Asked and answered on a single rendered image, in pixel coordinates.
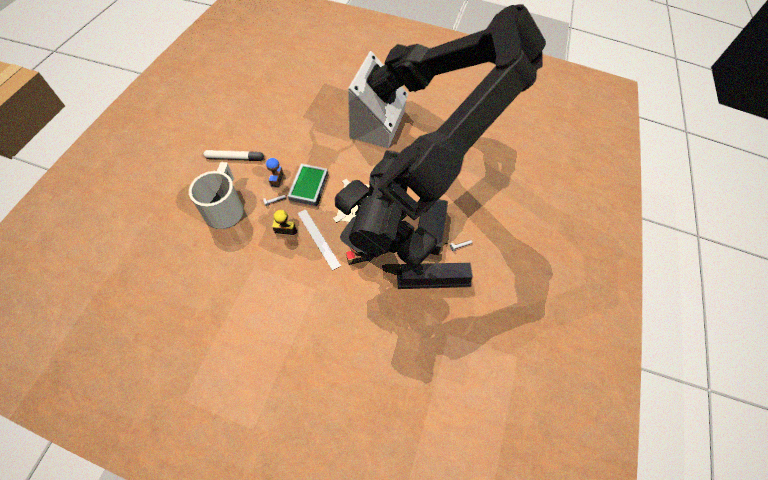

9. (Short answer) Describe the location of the rubber stamp with yellow knob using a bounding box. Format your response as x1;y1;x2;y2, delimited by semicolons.
272;210;295;235

